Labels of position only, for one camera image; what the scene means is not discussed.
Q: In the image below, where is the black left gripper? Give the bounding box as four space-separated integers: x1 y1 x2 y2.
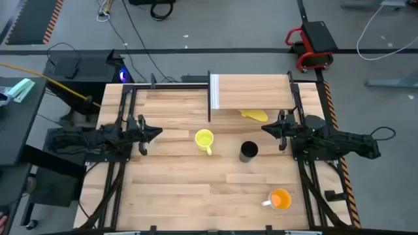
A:
126 114 163 157

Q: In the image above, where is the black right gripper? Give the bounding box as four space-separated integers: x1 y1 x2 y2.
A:
261 109 297 152

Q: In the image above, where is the black tumbler cup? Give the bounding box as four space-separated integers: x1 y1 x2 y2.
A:
239 140 259 163

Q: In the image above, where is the yellow mug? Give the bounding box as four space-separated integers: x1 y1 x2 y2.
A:
195 129 215 156

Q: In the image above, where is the orange mug with white handle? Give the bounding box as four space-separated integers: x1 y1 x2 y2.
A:
261 188 293 211

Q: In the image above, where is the yellow cloth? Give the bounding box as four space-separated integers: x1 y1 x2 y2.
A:
238 109 269 123

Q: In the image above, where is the black computer tower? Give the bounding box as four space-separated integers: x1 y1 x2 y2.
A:
44 48 134 116

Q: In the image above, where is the red and black rolling stool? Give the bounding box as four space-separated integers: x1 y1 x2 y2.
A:
285 21 339 73

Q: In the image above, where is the orange black hazard tape strip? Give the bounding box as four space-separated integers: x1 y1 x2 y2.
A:
323 81 362 228

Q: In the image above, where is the black rolling cart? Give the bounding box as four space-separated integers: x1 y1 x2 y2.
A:
19 127 89 229

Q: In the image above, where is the grey metal table foot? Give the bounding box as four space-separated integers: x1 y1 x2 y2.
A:
364 70 418 89
341 0 408 10

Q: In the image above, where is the black side desk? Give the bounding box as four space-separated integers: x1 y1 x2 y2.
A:
0 76 48 168

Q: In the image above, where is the mint green stapler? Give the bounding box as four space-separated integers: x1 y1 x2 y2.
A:
7 78 36 104

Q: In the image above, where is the clear plastic item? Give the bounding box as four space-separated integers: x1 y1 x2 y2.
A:
0 86 14 107

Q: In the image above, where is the black hazard-striped floor mat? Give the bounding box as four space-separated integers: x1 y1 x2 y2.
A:
5 0 65 46

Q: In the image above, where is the black metal shelf frame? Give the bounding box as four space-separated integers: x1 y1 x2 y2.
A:
207 70 300 123

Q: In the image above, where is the black aluminium table frame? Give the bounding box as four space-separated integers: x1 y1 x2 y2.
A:
78 73 360 235

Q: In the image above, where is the long black floor cable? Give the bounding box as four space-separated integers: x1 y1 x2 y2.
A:
121 0 179 83

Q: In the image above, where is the small black device with cable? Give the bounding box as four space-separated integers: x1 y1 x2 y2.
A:
46 42 82 80

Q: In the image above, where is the white floor cable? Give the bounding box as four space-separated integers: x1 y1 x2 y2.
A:
356 4 418 61

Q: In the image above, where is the coiled black cable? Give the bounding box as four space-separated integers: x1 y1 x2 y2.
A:
150 1 174 22

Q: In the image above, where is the white and yellow cable bundle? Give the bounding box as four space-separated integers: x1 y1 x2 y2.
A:
96 0 115 23

